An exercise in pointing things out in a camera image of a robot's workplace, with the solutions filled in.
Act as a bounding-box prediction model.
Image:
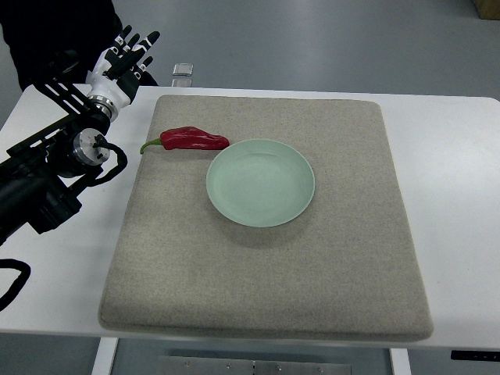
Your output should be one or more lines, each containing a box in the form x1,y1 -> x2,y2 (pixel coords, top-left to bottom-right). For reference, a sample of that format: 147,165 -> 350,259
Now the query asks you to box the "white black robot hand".
86,25 -> 160,119

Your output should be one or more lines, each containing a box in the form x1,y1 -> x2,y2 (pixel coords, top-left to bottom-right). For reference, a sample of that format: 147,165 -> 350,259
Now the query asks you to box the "red pepper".
140,127 -> 230,155

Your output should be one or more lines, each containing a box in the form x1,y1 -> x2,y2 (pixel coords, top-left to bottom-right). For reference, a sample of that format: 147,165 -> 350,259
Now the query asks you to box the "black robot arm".
1,50 -> 130,241

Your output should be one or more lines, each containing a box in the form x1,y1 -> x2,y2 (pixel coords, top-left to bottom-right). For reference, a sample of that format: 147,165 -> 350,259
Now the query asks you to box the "light green plate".
205,139 -> 316,228

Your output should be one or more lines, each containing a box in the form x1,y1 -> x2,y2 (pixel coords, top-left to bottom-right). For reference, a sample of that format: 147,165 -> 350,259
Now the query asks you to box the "floor outlet cover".
172,62 -> 194,77

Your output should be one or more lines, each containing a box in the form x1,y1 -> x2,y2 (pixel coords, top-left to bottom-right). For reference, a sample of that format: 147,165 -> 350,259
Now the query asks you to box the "white table leg left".
91,337 -> 119,375

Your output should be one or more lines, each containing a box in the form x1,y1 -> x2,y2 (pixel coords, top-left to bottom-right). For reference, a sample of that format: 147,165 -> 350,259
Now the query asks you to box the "white table leg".
389,348 -> 412,375
91,337 -> 119,375

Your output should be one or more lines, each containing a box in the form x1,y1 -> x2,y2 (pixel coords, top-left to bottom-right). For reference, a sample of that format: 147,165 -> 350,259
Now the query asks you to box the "beige felt mat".
98,95 -> 433,341

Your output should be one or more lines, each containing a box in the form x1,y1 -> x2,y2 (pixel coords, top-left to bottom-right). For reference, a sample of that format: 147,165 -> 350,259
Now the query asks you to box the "cardboard box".
473,0 -> 500,20

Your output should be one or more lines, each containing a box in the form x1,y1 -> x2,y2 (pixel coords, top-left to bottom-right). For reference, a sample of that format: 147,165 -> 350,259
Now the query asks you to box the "white table leg right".
389,348 -> 412,375

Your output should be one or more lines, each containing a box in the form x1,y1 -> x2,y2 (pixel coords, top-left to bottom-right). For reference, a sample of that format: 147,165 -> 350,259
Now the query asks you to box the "black table control panel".
450,350 -> 500,362

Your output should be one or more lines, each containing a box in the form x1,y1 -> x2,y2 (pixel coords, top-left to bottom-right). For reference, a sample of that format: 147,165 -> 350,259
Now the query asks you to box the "black braided cable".
0,258 -> 32,312

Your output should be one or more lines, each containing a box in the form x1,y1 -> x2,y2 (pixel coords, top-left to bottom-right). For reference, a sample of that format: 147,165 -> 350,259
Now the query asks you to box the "metal bracket under table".
156,355 -> 352,375

